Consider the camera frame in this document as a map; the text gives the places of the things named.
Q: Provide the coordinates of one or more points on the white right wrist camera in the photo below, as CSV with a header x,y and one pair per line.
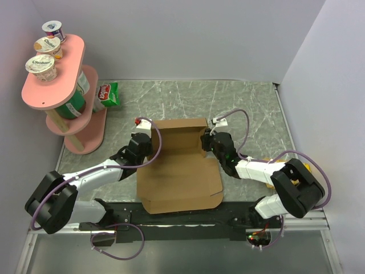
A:
x,y
218,125

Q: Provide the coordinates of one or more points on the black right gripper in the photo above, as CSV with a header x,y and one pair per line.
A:
x,y
205,140

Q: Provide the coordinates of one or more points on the green cylindrical can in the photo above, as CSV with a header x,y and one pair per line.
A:
x,y
73,108

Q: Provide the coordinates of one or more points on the orange Chobani yogurt cup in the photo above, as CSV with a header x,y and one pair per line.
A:
x,y
49,45

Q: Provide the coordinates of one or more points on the blue white yogurt cup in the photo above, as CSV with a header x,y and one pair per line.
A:
x,y
54,28

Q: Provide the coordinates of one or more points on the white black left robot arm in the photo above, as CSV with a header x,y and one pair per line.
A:
x,y
55,203

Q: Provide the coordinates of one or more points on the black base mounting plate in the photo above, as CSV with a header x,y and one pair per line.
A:
x,y
229,220

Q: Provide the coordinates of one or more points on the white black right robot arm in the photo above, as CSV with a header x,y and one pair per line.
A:
x,y
297,190

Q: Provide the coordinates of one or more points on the yellow Lays chips bag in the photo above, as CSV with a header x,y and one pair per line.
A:
x,y
306,167

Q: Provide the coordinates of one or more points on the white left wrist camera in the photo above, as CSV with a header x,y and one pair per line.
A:
x,y
143,126

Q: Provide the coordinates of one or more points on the white green label container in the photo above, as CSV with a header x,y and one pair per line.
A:
x,y
83,85

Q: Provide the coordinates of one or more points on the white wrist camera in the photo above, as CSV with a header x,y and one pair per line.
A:
x,y
218,125
143,126

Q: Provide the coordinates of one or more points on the white Chobani yogurt cup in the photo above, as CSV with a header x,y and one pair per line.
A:
x,y
42,66

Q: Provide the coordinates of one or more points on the small electronics board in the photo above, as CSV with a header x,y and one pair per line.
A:
x,y
262,238

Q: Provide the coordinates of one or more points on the brown cardboard paper box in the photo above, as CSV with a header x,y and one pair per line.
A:
x,y
181,177

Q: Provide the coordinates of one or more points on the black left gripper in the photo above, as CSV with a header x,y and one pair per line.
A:
x,y
149,150

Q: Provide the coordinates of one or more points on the green red snack bag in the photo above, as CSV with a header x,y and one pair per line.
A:
x,y
106,96

